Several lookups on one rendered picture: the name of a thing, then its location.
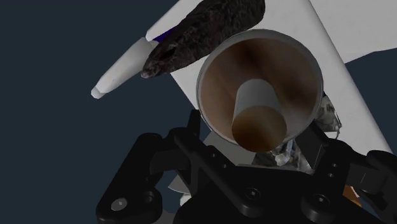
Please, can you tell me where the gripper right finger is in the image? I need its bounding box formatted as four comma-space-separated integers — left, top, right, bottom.
295, 120, 397, 224

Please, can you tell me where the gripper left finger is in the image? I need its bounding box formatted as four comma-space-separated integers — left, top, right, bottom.
95, 108, 265, 224

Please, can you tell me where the small orange object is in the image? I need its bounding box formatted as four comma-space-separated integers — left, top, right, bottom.
342, 185, 363, 207

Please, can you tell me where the mottled grey crumpled object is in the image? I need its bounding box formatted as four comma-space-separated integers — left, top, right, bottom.
253, 94, 343, 173

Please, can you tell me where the white pen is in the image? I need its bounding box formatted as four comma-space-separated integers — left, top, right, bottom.
90, 32, 174, 100

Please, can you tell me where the grey cup with brown inside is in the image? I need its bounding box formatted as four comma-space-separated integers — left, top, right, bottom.
195, 29, 324, 153

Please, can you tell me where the white flat slab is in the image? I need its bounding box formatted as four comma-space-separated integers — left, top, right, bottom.
144, 0, 397, 199

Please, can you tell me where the dark rough rock-like lump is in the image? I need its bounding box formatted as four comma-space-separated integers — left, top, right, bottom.
140, 0, 266, 79

